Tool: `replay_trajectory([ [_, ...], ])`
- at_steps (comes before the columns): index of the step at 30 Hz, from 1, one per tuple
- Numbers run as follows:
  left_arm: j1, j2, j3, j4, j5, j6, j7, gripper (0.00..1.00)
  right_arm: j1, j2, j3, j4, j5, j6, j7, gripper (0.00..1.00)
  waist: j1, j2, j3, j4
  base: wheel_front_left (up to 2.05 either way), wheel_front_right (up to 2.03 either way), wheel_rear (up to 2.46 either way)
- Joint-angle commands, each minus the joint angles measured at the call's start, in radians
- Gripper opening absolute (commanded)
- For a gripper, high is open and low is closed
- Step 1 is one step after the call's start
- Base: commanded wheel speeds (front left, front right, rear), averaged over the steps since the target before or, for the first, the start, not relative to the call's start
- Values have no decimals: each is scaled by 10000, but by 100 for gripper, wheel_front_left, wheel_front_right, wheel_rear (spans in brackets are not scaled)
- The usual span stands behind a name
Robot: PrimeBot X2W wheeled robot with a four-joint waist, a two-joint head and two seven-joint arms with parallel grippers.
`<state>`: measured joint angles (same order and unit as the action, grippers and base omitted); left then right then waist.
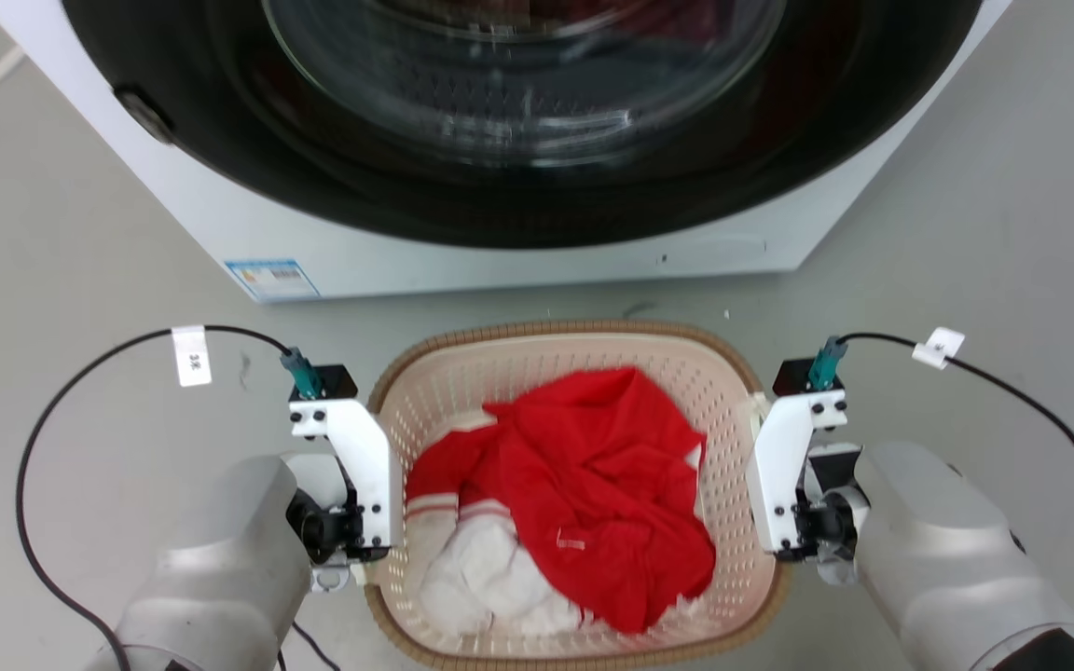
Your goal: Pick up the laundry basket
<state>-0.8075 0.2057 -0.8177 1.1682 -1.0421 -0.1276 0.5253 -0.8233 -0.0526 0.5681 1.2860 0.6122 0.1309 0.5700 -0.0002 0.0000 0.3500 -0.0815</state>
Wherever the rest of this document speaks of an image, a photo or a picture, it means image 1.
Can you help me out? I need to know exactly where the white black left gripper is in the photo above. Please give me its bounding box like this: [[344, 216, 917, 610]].
[[288, 397, 405, 566]]

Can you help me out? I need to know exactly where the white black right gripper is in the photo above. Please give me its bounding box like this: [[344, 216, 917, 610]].
[[746, 390, 861, 562]]

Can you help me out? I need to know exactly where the beige perforated laundry basket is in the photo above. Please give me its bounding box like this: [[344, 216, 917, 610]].
[[365, 320, 792, 671]]

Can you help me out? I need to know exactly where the white garment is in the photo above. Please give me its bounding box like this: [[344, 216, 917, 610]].
[[405, 410, 715, 639]]

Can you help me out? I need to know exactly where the red garment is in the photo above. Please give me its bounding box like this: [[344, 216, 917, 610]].
[[405, 366, 717, 635]]

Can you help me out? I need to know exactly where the blue white energy label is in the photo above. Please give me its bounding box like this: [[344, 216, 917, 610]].
[[225, 259, 322, 302]]

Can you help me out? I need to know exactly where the white front-load washing machine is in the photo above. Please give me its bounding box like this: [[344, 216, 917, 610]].
[[0, 0, 1013, 304]]

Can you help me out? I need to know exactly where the black round washer door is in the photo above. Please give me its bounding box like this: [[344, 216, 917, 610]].
[[62, 0, 984, 250]]

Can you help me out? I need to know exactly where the black washer door latch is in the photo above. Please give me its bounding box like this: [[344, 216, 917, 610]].
[[114, 87, 176, 145]]

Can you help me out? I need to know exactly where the teal right cable connector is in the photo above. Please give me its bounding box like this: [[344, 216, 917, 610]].
[[807, 336, 848, 390]]

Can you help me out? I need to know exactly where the teal cable connector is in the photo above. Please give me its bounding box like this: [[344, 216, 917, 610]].
[[807, 336, 848, 390], [280, 347, 325, 400]]

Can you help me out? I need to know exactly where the teal left cable connector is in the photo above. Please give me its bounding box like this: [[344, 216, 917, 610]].
[[280, 347, 325, 400]]

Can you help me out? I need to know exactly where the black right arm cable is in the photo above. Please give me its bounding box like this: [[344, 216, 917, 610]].
[[837, 332, 1074, 664]]

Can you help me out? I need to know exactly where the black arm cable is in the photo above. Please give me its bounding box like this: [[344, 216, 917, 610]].
[[837, 332, 1074, 664], [17, 324, 342, 671]]

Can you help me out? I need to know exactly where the white tag on right cable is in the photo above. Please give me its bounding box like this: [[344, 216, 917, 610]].
[[912, 327, 965, 370]]

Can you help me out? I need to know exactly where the white tag on cable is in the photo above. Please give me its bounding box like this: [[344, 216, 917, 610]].
[[171, 325, 213, 388], [912, 327, 965, 370]]

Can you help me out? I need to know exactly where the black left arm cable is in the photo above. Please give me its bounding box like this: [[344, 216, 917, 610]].
[[17, 324, 342, 671]]

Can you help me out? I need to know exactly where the white tag on left cable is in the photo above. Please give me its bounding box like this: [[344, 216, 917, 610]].
[[171, 325, 213, 388]]

